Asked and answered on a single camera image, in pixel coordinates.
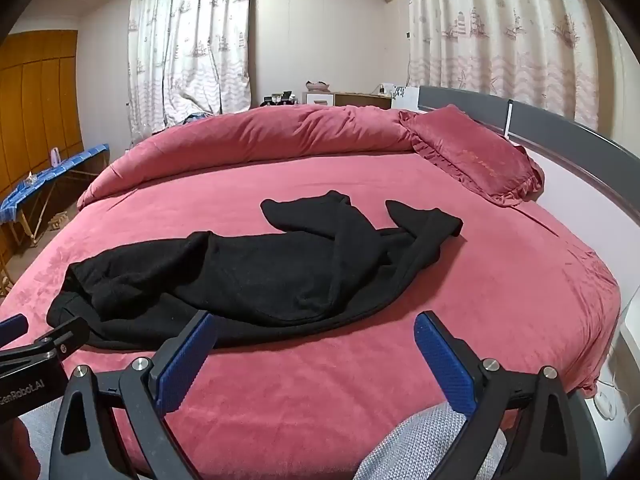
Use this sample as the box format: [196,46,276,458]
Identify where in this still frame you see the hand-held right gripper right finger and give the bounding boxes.
[414,311,598,480]

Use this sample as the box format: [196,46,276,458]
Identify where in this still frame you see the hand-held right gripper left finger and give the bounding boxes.
[54,310,218,480]

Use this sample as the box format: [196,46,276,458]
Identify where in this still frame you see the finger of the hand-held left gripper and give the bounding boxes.
[30,316,91,358]
[0,314,29,347]

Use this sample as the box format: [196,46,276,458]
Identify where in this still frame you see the black knit garment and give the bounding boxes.
[46,190,463,353]

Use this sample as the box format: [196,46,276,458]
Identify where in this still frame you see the person's left forearm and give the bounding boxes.
[0,417,38,480]

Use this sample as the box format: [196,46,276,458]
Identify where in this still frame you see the pink velvet sofa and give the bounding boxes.
[0,147,623,480]

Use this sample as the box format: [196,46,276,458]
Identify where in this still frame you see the blue ironing board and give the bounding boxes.
[0,144,111,251]

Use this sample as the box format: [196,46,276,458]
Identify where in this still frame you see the white bedside table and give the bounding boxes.
[607,292,640,441]

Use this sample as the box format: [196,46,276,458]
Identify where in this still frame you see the red ruffled pillow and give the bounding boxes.
[398,105,546,208]

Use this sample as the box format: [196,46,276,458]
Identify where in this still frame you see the wooden wardrobe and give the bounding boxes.
[0,30,85,261]

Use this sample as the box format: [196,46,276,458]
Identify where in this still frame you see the rolled red quilt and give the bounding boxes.
[77,104,416,211]

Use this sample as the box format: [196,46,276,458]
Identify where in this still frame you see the grey and white headboard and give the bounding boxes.
[417,85,640,311]

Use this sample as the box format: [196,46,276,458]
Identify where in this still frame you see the white floral box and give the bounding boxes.
[392,85,420,111]

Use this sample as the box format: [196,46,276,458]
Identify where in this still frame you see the wooden bedside cabinet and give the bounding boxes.
[305,91,393,110]

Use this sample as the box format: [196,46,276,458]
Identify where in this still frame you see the dark items on cabinet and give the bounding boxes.
[262,91,301,107]

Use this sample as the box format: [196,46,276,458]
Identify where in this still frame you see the white ship print curtain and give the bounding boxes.
[127,0,253,141]
[405,0,601,131]

